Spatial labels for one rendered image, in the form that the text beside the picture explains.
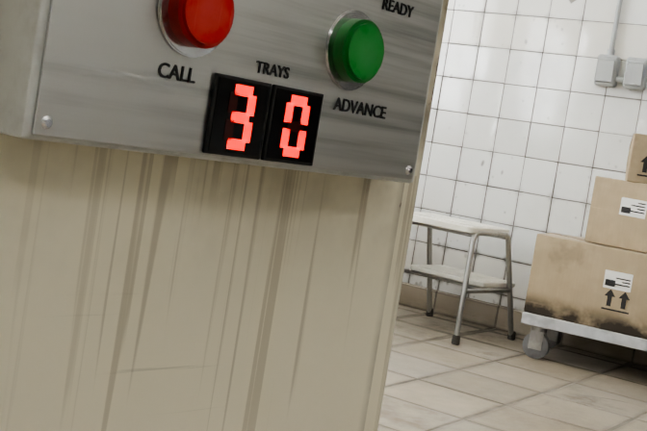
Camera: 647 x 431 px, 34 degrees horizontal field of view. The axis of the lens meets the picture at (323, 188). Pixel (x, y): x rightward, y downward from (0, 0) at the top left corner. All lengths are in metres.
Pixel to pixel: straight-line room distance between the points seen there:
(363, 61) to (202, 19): 0.10
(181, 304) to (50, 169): 0.10
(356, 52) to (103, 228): 0.14
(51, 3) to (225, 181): 0.14
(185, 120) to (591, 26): 4.23
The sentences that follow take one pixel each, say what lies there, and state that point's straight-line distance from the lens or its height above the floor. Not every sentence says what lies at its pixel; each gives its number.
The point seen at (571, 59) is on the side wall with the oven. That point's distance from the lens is 4.64.
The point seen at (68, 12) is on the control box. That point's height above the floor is 0.75.
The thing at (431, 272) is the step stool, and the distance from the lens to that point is 4.41.
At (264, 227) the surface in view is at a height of 0.67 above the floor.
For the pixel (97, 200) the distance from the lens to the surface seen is 0.46.
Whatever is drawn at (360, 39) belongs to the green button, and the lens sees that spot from 0.50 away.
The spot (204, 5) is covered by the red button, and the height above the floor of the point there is 0.76.
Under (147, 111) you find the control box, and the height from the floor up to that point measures 0.72.
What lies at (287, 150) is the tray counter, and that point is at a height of 0.71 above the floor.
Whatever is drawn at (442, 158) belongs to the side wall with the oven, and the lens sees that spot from 4.83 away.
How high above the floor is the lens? 0.72
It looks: 3 degrees down
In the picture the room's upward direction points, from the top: 9 degrees clockwise
